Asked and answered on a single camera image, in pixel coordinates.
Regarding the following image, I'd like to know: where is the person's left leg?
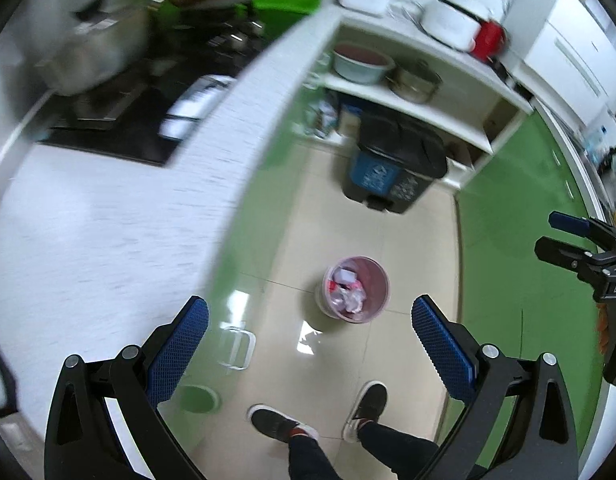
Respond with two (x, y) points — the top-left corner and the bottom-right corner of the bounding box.
(288, 435), (339, 480)

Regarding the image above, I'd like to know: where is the black and blue pedal bin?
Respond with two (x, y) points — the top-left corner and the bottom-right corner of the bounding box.
(342, 110), (449, 213)

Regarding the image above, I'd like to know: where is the white shelf unit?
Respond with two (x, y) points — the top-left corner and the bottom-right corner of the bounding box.
(303, 7), (536, 191)

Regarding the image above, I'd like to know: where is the person's leg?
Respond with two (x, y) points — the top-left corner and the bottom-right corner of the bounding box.
(288, 435), (339, 480)
(358, 421), (439, 478)

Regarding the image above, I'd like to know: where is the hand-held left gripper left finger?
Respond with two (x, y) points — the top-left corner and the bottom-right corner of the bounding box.
(43, 296), (210, 480)

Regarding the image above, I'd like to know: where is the person's shoe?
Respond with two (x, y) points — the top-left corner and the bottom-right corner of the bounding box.
(248, 404), (319, 443)
(342, 381), (389, 443)

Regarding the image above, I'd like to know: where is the red kettle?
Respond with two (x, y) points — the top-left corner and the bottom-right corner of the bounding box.
(472, 19), (508, 61)

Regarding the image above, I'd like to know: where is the black gas stove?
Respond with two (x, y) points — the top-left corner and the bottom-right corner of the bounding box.
(35, 5), (269, 166)

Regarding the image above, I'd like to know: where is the person's left shoe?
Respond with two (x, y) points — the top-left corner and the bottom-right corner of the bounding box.
(248, 404), (319, 443)

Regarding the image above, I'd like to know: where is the white rice cooker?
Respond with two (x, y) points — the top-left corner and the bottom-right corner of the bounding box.
(420, 0), (488, 53)

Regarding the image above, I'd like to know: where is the small metal pot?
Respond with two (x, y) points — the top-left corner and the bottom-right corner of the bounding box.
(388, 60), (443, 105)

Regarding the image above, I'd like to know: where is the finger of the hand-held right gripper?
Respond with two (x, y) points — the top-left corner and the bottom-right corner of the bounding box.
(534, 236), (596, 281)
(548, 211), (616, 249)

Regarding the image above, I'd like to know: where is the pink trash bin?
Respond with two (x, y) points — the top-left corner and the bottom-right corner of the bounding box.
(315, 256), (390, 323)

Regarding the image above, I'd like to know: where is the white cabinet handle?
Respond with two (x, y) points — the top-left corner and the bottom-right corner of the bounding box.
(220, 326), (257, 372)

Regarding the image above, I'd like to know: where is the white tall cabinet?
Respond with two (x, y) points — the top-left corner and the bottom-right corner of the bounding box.
(502, 0), (616, 131)

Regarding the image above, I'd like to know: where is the steel cooking pot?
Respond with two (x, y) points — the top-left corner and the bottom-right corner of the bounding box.
(35, 0), (154, 96)

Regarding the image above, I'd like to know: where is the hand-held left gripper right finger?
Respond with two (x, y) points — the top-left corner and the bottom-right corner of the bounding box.
(411, 295), (581, 480)

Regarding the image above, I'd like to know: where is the person's right leg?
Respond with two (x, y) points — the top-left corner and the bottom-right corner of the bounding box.
(358, 421), (439, 478)

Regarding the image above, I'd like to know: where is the person's right hand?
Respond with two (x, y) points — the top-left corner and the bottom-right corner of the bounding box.
(595, 301), (612, 357)

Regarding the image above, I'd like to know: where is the person's right shoe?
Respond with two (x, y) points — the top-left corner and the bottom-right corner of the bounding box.
(342, 381), (389, 443)

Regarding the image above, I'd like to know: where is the pale round basin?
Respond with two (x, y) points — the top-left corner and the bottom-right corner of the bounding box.
(332, 44), (396, 85)

